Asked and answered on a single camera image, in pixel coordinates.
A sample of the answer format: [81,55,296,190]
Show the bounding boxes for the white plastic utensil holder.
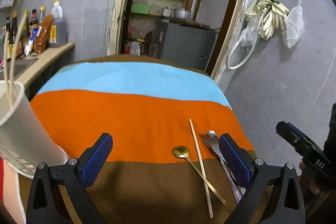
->
[1,80,69,179]

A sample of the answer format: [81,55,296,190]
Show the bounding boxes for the gold metal spoon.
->
[171,145,232,213]

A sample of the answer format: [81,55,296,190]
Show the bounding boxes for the steel kitchen sink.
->
[0,57,38,80]

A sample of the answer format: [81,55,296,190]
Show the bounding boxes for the person's right hand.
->
[298,161,325,205]

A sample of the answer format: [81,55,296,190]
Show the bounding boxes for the silver metal fork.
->
[199,130,243,204]

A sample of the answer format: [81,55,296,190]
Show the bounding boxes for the blue orange brown table cloth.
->
[19,53,272,224]

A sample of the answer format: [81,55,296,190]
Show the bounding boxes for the orange snack packet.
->
[33,14,54,54]

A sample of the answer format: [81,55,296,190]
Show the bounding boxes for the large dark vinegar jug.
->
[49,1,67,48]

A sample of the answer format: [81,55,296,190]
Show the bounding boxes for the dark soy sauce bottle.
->
[6,11,23,61]

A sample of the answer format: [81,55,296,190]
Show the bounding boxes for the white rubber gloves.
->
[244,0,289,40]

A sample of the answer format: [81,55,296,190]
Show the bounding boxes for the green box on shelf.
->
[131,3,150,15]

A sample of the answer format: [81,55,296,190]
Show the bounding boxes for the aluminium pot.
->
[171,9,191,20]

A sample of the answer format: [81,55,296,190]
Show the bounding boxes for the white looped hose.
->
[226,12,264,71]

